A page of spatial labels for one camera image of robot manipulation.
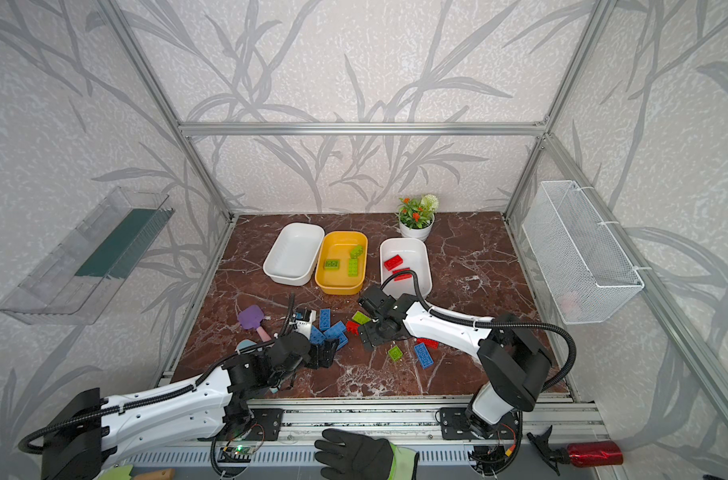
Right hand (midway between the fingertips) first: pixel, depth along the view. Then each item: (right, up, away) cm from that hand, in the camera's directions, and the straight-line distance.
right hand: (376, 325), depth 86 cm
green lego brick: (-9, +15, +18) cm, 25 cm away
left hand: (-12, -1, -4) cm, 13 cm away
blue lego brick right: (+14, -8, -2) cm, 16 cm away
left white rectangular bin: (-31, +20, +23) cm, 43 cm away
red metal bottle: (+49, -24, -19) cm, 58 cm away
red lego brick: (-7, -1, +3) cm, 8 cm away
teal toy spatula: (-39, -6, +3) cm, 40 cm away
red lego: (+8, +12, +19) cm, 24 cm away
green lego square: (-16, +16, +17) cm, 29 cm away
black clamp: (+41, -25, -18) cm, 51 cm away
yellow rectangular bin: (-13, +17, +20) cm, 29 cm away
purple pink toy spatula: (-39, +1, +5) cm, 39 cm away
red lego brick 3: (+15, -5, -1) cm, 16 cm away
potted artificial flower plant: (+13, +33, +15) cm, 39 cm away
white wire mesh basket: (+45, +18, -25) cm, 54 cm away
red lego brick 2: (+6, +17, +19) cm, 26 cm away
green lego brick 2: (-8, +21, +19) cm, 29 cm away
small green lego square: (+6, -8, -1) cm, 10 cm away
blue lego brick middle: (-12, -3, +3) cm, 12 cm away
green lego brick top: (-5, +1, +5) cm, 7 cm away
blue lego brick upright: (-16, +1, +5) cm, 17 cm away
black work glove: (-4, -26, -17) cm, 31 cm away
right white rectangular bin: (+9, +20, +22) cm, 31 cm away
